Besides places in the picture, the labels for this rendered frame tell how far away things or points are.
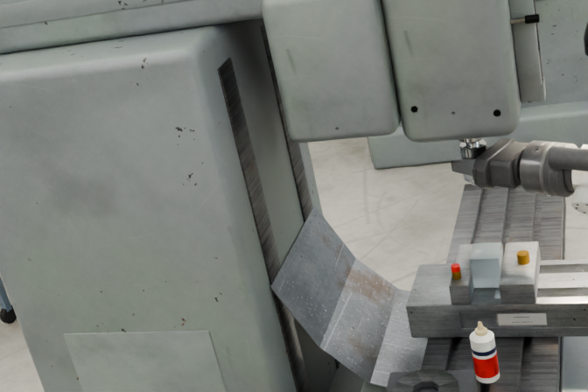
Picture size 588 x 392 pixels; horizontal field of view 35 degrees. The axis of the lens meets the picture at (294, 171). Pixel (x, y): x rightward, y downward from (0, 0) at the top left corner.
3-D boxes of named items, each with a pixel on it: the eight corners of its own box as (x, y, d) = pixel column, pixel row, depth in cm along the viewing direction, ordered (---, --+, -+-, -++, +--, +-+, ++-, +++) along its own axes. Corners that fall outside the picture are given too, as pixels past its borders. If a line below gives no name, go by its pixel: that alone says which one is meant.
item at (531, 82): (546, 93, 157) (533, -30, 149) (545, 101, 153) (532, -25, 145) (521, 95, 158) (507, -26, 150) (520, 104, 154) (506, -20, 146)
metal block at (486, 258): (505, 269, 171) (501, 241, 169) (502, 287, 166) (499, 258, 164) (477, 270, 173) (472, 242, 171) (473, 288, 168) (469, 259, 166)
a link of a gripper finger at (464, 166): (451, 156, 163) (483, 159, 159) (454, 172, 164) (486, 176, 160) (447, 160, 162) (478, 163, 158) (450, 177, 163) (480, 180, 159)
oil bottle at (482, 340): (500, 369, 157) (493, 314, 153) (499, 384, 154) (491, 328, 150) (477, 369, 159) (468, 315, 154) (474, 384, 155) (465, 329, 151)
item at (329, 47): (419, 86, 173) (397, -53, 163) (398, 137, 152) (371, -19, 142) (322, 96, 179) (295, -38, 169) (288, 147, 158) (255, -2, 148)
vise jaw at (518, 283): (541, 259, 173) (538, 241, 172) (536, 304, 161) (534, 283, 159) (507, 261, 176) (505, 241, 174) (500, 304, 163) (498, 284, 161)
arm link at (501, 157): (505, 123, 163) (569, 128, 155) (512, 173, 167) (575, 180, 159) (468, 152, 155) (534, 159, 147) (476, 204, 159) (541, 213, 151)
